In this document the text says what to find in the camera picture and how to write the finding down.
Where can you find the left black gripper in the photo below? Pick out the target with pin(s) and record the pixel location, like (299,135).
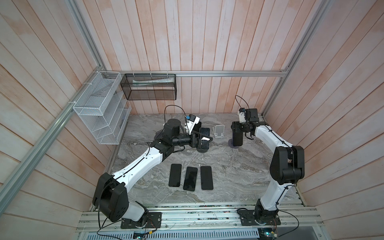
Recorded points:
(198,144)

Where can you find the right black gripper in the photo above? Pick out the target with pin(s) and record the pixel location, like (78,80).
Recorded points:
(234,126)

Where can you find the reflective black phone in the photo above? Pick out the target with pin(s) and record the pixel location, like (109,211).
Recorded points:
(206,133)

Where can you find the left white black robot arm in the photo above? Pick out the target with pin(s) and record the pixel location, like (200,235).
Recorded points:
(111,194)

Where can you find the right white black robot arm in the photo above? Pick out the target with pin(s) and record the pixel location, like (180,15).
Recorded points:
(287,166)

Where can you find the dark round centre stand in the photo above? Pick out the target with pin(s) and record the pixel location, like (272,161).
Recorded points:
(203,150)

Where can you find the far right phone stand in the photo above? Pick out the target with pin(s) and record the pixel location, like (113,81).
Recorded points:
(231,144)

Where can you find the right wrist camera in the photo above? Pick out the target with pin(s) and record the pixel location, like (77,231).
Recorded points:
(248,115)

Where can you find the black wire mesh basket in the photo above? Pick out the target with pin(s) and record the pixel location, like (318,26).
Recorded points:
(151,87)

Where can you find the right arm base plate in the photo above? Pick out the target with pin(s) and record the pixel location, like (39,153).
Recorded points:
(258,217)

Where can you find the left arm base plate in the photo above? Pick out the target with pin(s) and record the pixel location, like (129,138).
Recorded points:
(148,220)

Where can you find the white wire mesh shelf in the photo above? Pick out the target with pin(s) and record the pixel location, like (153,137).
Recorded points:
(103,108)

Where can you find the aluminium front rail frame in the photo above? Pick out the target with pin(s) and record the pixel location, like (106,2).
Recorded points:
(214,221)

